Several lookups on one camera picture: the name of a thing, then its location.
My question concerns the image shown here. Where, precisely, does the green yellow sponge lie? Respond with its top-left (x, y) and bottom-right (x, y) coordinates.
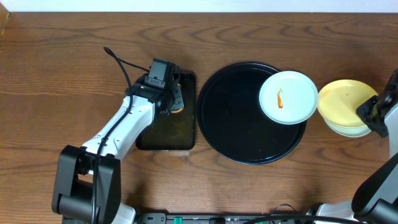
top-left (170, 107), bottom-right (184, 113)

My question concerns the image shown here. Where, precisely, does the light blue plate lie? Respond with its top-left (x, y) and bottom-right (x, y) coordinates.
top-left (325, 120), bottom-right (371, 138)

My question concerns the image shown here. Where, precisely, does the yellow plate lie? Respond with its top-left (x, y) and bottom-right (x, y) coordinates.
top-left (317, 80), bottom-right (377, 129)

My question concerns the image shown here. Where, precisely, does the pale green plate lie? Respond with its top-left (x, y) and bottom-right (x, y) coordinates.
top-left (259, 71), bottom-right (318, 125)

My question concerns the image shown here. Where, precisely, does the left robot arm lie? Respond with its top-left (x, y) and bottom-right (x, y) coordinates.
top-left (52, 84), bottom-right (159, 223)

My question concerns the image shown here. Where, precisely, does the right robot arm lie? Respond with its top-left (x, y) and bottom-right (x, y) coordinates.
top-left (315, 70), bottom-right (397, 224)

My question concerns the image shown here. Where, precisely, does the black rectangular water tray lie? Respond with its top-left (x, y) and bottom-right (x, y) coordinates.
top-left (136, 73), bottom-right (196, 151)

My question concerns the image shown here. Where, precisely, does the round black tray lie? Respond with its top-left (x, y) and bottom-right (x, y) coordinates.
top-left (197, 62), bottom-right (307, 165)

